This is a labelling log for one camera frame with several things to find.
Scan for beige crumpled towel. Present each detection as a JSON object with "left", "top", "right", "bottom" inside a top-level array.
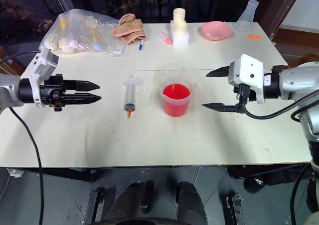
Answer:
[{"left": 111, "top": 13, "right": 148, "bottom": 44}]

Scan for dark rounded robot leg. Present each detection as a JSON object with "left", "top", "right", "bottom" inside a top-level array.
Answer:
[
  {"left": 106, "top": 181, "right": 155, "bottom": 222},
  {"left": 176, "top": 181, "right": 208, "bottom": 225}
]

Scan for cream plastic bottle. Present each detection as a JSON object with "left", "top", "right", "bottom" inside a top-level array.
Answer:
[{"left": 172, "top": 7, "right": 188, "bottom": 24}]

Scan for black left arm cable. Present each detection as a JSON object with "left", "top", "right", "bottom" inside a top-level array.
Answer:
[{"left": 9, "top": 107, "right": 44, "bottom": 225}]

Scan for thin black cable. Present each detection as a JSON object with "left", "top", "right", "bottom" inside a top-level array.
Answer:
[{"left": 0, "top": 51, "right": 42, "bottom": 64}]

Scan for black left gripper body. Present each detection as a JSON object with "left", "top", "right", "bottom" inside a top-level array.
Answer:
[{"left": 39, "top": 73, "right": 66, "bottom": 112}]

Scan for white power adapter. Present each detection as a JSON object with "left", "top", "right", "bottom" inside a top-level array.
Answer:
[{"left": 6, "top": 167, "right": 25, "bottom": 179}]

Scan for small clear plastic cup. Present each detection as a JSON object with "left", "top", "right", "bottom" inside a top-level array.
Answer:
[{"left": 161, "top": 60, "right": 185, "bottom": 87}]

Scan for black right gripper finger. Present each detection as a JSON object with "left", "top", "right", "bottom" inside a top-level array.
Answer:
[
  {"left": 206, "top": 66, "right": 230, "bottom": 78},
  {"left": 201, "top": 103, "right": 238, "bottom": 113}
]

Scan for pink tube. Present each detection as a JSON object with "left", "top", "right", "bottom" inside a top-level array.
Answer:
[{"left": 157, "top": 31, "right": 173, "bottom": 46}]

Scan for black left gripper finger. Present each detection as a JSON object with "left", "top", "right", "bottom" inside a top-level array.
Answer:
[
  {"left": 60, "top": 92, "right": 102, "bottom": 106},
  {"left": 63, "top": 80, "right": 101, "bottom": 92}
]

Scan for black cable under table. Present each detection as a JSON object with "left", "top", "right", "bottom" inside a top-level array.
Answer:
[{"left": 291, "top": 163, "right": 313, "bottom": 225}]

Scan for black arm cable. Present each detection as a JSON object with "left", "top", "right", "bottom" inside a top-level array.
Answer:
[
  {"left": 238, "top": 88, "right": 319, "bottom": 119},
  {"left": 9, "top": 107, "right": 44, "bottom": 225}
]

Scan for clear conical flask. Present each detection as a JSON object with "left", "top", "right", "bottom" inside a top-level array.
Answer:
[{"left": 232, "top": 0, "right": 260, "bottom": 32}]

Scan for clear plastic syringe orange tip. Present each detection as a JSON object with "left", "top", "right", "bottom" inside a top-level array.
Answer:
[{"left": 122, "top": 74, "right": 141, "bottom": 120}]

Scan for short cream plastic cylinder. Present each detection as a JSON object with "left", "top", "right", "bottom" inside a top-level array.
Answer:
[{"left": 174, "top": 20, "right": 188, "bottom": 34}]

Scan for beaker with red liquid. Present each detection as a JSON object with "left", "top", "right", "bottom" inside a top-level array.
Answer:
[{"left": 159, "top": 81, "right": 198, "bottom": 117}]

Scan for clear plastic bag with items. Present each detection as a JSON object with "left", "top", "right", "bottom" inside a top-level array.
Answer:
[{"left": 38, "top": 8, "right": 129, "bottom": 59}]

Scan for brown cardboard box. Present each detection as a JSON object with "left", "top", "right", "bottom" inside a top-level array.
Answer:
[{"left": 0, "top": 46, "right": 23, "bottom": 76}]

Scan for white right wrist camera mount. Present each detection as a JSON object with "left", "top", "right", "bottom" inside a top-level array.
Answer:
[{"left": 227, "top": 53, "right": 265, "bottom": 105}]

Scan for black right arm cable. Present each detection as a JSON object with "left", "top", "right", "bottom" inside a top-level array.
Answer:
[{"left": 238, "top": 88, "right": 319, "bottom": 119}]

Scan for pink shallow bowl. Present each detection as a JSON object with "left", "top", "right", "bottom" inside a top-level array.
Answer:
[{"left": 197, "top": 21, "right": 234, "bottom": 42}]

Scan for black table foot bracket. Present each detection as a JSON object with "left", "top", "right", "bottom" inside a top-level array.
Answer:
[
  {"left": 223, "top": 192, "right": 247, "bottom": 225},
  {"left": 84, "top": 187, "right": 105, "bottom": 225}
]

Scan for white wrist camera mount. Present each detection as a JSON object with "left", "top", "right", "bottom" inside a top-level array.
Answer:
[
  {"left": 29, "top": 48, "right": 60, "bottom": 108},
  {"left": 227, "top": 53, "right": 265, "bottom": 105}
]

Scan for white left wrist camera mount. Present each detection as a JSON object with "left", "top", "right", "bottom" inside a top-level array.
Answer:
[{"left": 29, "top": 48, "right": 60, "bottom": 108}]

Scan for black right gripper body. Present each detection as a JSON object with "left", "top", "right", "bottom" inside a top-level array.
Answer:
[{"left": 232, "top": 83, "right": 258, "bottom": 113}]

